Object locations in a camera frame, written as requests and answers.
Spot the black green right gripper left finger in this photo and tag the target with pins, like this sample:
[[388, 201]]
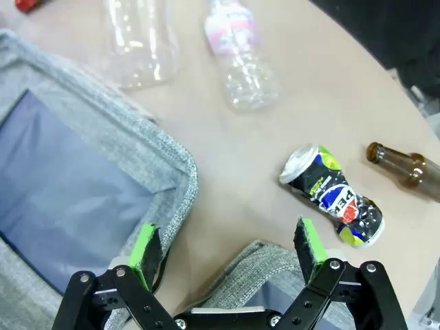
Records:
[[137, 254]]

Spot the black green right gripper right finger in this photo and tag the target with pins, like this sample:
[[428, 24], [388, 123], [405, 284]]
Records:
[[309, 247]]

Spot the crushed black pepsi can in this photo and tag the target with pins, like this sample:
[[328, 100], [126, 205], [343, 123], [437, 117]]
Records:
[[333, 196]]

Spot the brown glass bottle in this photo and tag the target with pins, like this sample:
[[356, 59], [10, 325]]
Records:
[[412, 168]]

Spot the plastic bottle pink label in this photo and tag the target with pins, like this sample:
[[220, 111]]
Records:
[[240, 62]]

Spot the clear plastic bottle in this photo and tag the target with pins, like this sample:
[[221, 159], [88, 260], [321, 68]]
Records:
[[141, 44]]

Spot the crushed red can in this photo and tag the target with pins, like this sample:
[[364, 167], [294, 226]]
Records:
[[27, 4]]

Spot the grey fabric basket can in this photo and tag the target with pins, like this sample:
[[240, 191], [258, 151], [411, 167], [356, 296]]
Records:
[[261, 271]]

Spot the grey fabric basket plastic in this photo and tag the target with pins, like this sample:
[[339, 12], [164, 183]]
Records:
[[103, 113]]

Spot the person in black cardigan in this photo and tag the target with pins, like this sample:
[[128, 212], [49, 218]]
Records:
[[395, 34]]

